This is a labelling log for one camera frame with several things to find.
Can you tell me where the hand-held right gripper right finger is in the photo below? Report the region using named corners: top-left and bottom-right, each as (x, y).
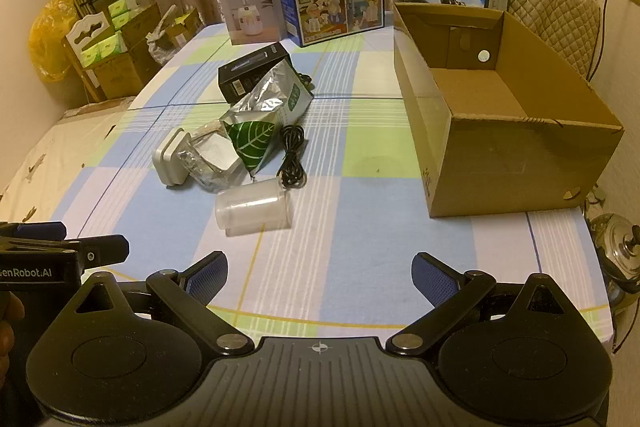
top-left (386, 251), bottom-right (566, 355)

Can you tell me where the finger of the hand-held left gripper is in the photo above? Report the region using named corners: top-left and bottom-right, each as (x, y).
top-left (75, 234), bottom-right (131, 267)
top-left (0, 221), bottom-right (68, 242)

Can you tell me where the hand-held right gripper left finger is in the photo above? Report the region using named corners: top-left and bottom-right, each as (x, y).
top-left (75, 251), bottom-right (256, 355)

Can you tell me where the clear plastic cup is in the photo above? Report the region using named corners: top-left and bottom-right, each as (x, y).
top-left (215, 179), bottom-right (292, 236)

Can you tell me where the white power adapter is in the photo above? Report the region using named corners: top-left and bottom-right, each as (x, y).
top-left (152, 132), bottom-right (192, 188)

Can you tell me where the clear plastic packet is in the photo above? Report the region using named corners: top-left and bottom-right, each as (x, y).
top-left (180, 121), bottom-right (246, 194)

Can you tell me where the black cable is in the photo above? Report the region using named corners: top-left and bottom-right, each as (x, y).
top-left (276, 125), bottom-right (307, 190)

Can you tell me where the silver green leaf bag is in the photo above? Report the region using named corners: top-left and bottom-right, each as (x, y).
top-left (220, 57), bottom-right (314, 175)

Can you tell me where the small black box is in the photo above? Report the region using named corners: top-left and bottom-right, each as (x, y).
top-left (218, 43), bottom-right (292, 104)

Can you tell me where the person's left hand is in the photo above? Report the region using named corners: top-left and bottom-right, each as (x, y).
top-left (0, 293), bottom-right (26, 388)

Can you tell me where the cream floral sheet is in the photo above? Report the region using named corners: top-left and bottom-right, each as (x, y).
top-left (0, 99), bottom-right (133, 228)

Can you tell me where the plaid tablecloth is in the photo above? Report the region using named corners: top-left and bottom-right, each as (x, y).
top-left (10, 24), bottom-right (616, 343)

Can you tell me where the brown cardboard storage box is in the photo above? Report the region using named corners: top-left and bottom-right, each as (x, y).
top-left (62, 2), bottom-right (162, 101)

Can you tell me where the metal kettle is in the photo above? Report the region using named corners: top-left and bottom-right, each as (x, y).
top-left (590, 213), bottom-right (640, 308)

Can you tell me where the yellow plastic bag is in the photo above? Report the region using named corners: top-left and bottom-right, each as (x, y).
top-left (28, 0), bottom-right (81, 82)

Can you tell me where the row of green tissue packs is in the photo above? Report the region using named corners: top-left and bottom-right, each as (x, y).
top-left (107, 0), bottom-right (146, 30)
top-left (80, 34), bottom-right (126, 62)

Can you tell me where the small brown cardboard box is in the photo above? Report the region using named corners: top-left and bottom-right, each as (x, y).
top-left (165, 7), bottom-right (203, 50)

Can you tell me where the white humidifier box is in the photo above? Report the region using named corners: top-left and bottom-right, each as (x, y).
top-left (216, 0), bottom-right (281, 46)

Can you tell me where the quilted beige chair cover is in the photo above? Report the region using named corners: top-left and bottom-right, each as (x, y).
top-left (509, 0), bottom-right (602, 82)

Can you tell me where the dark charger cable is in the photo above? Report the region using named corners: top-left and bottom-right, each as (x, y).
top-left (587, 0), bottom-right (632, 80)

